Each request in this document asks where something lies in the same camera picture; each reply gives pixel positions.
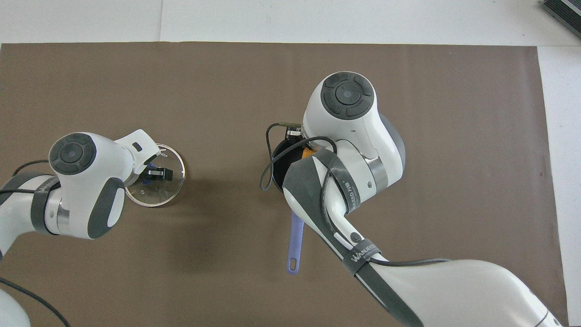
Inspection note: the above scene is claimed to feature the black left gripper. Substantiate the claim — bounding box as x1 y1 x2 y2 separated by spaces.
143 154 175 182

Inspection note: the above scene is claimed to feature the dark blue pot purple handle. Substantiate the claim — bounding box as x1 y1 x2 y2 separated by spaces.
271 138 314 275

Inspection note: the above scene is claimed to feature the glass lid purple knob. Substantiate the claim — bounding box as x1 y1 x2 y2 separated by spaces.
124 143 186 208

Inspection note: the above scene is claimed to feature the dark ribbed metal device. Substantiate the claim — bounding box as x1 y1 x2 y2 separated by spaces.
540 0 581 40

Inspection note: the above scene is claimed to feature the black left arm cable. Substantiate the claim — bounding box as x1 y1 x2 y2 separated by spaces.
0 159 72 327

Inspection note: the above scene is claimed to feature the brown table mat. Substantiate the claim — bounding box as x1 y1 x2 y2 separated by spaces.
0 42 570 327

